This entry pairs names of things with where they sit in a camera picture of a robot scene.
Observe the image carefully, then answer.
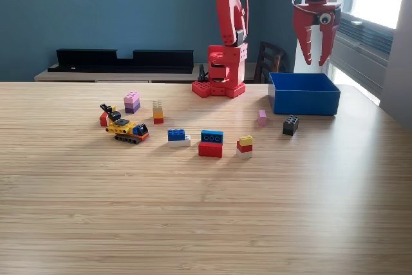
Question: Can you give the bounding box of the tan orange red brick stack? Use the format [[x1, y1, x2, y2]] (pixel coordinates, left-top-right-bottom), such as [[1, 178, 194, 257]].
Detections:
[[152, 100, 164, 124]]

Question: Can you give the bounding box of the black shelf riser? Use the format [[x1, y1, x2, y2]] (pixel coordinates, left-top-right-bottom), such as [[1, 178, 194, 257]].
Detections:
[[47, 48, 195, 74]]

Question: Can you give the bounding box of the blue plastic bin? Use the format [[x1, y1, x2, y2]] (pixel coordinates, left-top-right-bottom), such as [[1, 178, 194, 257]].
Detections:
[[268, 72, 341, 117]]

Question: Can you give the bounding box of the blue red brick stack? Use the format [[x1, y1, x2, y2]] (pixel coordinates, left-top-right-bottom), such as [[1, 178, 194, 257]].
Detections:
[[198, 129, 224, 158]]

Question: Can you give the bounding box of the pink purple brick stack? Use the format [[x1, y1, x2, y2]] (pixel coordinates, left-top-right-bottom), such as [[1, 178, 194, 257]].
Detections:
[[123, 91, 141, 115]]

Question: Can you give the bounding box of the blue white brick stack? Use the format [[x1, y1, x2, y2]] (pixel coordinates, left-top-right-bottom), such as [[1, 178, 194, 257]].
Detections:
[[167, 129, 191, 147]]

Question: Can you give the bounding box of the yellow toy digger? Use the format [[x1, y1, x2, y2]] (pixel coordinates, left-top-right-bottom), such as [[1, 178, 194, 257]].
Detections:
[[99, 103, 150, 145]]

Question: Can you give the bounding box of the grey window air conditioner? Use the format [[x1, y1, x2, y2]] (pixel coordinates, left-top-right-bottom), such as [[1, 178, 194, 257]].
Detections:
[[326, 10, 395, 99]]

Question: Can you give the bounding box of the black brick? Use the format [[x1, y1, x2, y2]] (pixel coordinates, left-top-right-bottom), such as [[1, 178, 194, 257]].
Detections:
[[282, 115, 299, 137]]

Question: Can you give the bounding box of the yellow red white brick stack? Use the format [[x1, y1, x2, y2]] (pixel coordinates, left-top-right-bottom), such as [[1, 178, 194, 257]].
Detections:
[[236, 135, 254, 159]]

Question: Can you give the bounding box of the dark wooden chair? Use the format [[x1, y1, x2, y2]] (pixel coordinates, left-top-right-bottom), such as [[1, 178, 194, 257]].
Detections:
[[253, 41, 287, 84]]

